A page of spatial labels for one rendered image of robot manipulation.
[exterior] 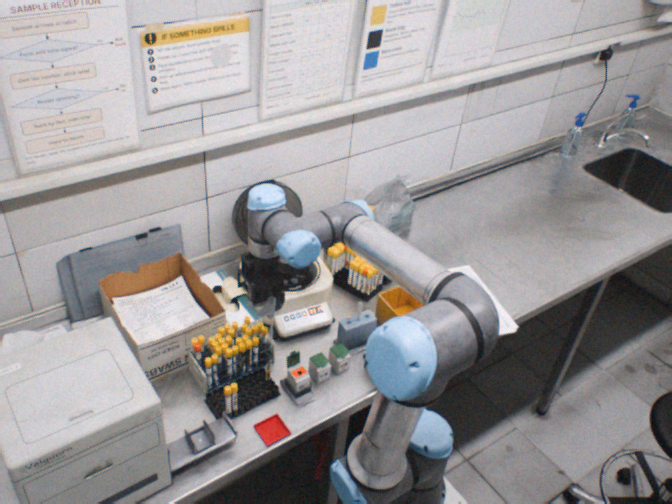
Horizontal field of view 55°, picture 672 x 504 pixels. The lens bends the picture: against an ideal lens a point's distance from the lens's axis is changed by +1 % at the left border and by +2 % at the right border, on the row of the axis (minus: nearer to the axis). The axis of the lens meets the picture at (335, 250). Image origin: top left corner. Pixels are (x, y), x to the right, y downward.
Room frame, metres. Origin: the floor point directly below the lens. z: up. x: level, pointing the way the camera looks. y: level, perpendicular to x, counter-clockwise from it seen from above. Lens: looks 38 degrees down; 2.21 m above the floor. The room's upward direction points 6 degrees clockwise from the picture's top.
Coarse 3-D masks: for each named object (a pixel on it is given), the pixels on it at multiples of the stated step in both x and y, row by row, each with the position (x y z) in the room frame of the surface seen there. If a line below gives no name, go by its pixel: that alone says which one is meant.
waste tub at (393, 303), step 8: (400, 288) 1.41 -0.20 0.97; (384, 296) 1.38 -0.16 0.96; (392, 296) 1.40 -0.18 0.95; (400, 296) 1.42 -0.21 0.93; (408, 296) 1.43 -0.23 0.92; (384, 304) 1.34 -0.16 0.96; (392, 304) 1.40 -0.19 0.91; (400, 304) 1.42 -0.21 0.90; (408, 304) 1.44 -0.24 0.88; (416, 304) 1.41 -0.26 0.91; (376, 312) 1.36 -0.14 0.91; (384, 312) 1.34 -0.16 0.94; (392, 312) 1.31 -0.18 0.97; (400, 312) 1.40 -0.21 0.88; (384, 320) 1.33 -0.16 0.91
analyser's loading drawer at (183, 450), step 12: (204, 420) 0.90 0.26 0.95; (216, 420) 0.93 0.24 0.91; (228, 420) 0.92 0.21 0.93; (192, 432) 0.88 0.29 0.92; (204, 432) 0.89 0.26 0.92; (216, 432) 0.89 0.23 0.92; (228, 432) 0.90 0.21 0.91; (168, 444) 0.85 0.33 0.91; (180, 444) 0.85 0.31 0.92; (192, 444) 0.84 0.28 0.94; (204, 444) 0.86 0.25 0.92; (216, 444) 0.86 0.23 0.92; (180, 456) 0.82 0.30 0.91; (192, 456) 0.82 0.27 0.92
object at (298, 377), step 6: (294, 366) 1.08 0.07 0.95; (300, 366) 1.09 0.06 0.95; (288, 372) 1.07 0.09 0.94; (294, 372) 1.07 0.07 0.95; (300, 372) 1.07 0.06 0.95; (306, 372) 1.07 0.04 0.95; (288, 378) 1.07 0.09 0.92; (294, 378) 1.05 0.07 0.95; (300, 378) 1.05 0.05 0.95; (306, 378) 1.06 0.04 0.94; (294, 384) 1.05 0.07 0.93; (300, 384) 1.05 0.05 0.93; (306, 384) 1.06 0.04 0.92
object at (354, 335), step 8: (360, 312) 1.28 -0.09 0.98; (368, 312) 1.29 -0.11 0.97; (344, 320) 1.25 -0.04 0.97; (352, 320) 1.25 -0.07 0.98; (360, 320) 1.25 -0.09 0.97; (368, 320) 1.26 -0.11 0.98; (376, 320) 1.27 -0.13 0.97; (344, 328) 1.22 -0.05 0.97; (352, 328) 1.22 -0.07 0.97; (360, 328) 1.24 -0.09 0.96; (368, 328) 1.25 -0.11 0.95; (344, 336) 1.21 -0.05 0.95; (352, 336) 1.22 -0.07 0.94; (360, 336) 1.24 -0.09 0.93; (368, 336) 1.26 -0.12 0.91; (344, 344) 1.21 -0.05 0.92; (352, 344) 1.23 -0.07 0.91; (360, 344) 1.24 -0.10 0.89; (352, 352) 1.22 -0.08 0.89; (360, 352) 1.22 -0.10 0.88
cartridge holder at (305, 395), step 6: (282, 384) 1.08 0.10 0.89; (288, 384) 1.06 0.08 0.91; (288, 390) 1.06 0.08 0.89; (294, 390) 1.04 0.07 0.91; (300, 390) 1.04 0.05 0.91; (306, 390) 1.05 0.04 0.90; (294, 396) 1.04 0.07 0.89; (300, 396) 1.04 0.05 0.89; (306, 396) 1.04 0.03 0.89; (312, 396) 1.05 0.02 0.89; (294, 402) 1.03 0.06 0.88; (300, 402) 1.02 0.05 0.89; (306, 402) 1.03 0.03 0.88
